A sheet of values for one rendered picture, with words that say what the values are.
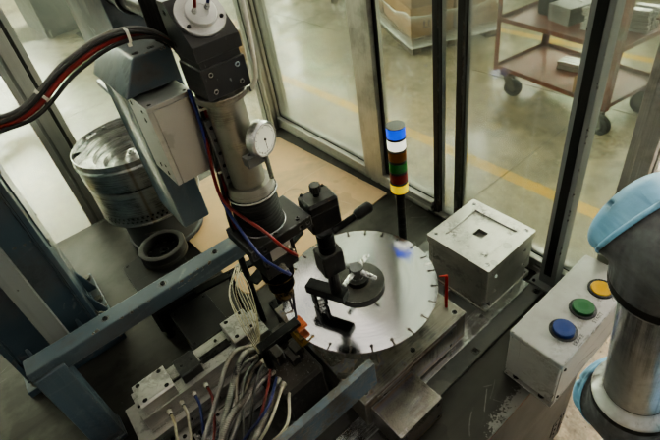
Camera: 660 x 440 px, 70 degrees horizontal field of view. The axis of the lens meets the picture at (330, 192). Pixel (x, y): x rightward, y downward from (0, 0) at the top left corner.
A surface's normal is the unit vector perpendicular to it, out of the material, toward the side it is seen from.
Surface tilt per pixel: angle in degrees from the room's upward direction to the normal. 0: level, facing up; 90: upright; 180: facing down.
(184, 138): 90
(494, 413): 0
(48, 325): 90
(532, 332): 0
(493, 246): 0
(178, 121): 90
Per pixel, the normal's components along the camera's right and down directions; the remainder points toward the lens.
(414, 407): -0.14, -0.78
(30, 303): 0.63, 0.41
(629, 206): -0.74, -0.38
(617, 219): -0.90, -0.08
